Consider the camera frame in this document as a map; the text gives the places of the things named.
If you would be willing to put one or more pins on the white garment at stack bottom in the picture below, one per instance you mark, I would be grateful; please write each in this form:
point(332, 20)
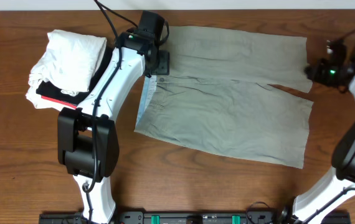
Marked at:
point(40, 103)

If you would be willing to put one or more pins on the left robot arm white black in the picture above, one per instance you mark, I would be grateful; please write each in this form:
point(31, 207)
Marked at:
point(87, 139)

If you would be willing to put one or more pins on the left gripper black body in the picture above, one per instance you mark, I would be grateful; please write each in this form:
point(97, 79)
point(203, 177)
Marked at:
point(162, 63)

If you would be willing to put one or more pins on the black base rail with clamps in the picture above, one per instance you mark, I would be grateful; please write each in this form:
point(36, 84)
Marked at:
point(252, 215)

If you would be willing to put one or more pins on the khaki green shorts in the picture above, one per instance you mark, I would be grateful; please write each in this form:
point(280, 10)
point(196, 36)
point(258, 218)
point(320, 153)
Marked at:
point(225, 95)

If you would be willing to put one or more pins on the white folded garment on top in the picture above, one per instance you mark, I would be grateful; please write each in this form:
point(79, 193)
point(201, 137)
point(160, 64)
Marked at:
point(70, 60)

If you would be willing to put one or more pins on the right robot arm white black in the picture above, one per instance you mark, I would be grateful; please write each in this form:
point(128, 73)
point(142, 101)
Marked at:
point(338, 184)

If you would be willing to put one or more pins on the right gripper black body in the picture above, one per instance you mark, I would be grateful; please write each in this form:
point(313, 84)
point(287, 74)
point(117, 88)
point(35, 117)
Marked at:
point(324, 72)

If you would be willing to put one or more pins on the black folded garment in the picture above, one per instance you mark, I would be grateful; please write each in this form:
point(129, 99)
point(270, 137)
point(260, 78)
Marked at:
point(48, 91)

